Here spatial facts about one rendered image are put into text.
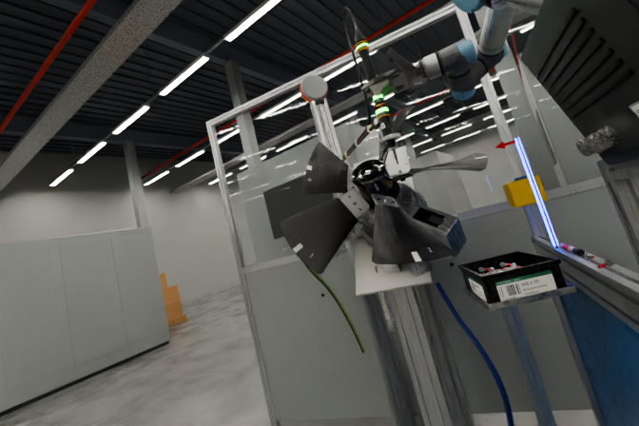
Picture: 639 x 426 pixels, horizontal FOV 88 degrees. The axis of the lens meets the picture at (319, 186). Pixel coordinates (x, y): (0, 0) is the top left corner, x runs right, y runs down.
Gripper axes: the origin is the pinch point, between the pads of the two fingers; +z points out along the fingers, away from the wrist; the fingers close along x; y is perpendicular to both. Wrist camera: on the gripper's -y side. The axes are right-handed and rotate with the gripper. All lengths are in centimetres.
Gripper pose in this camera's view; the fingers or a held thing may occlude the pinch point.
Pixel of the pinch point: (366, 87)
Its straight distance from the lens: 122.9
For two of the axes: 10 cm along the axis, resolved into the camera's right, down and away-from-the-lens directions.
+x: 4.0, 0.4, 9.2
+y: 2.5, 9.6, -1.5
